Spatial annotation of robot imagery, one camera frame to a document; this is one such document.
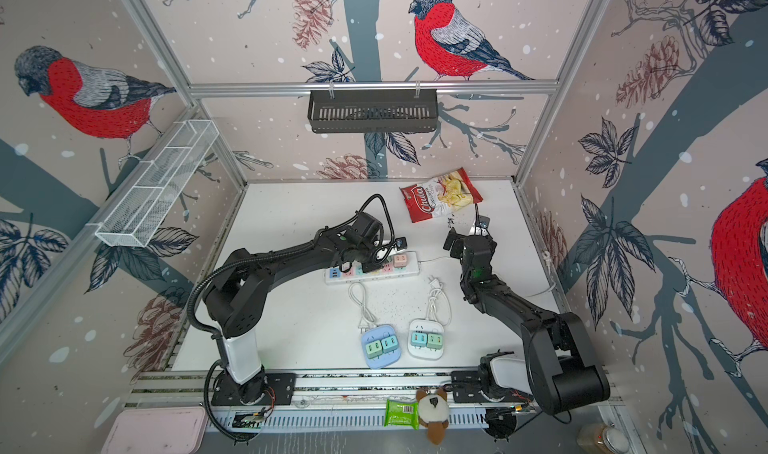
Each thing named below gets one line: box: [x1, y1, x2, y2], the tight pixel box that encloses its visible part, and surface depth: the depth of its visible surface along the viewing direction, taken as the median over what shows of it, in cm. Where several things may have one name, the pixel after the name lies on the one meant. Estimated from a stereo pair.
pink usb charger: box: [393, 254, 407, 269], surface depth 92 cm
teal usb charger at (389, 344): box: [381, 335, 399, 355], surface depth 76 cm
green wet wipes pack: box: [384, 399, 420, 430], surface depth 71 cm
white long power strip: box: [324, 252, 421, 285], surface depth 94 cm
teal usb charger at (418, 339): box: [411, 332, 427, 347], surface depth 76 cm
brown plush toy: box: [415, 388, 450, 445], surface depth 70 cm
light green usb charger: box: [426, 333, 443, 351], surface depth 76 cm
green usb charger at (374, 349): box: [365, 340, 383, 359], surface depth 76 cm
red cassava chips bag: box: [399, 167, 484, 223], surface depth 112 cm
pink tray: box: [101, 406, 209, 454], surface depth 68 cm
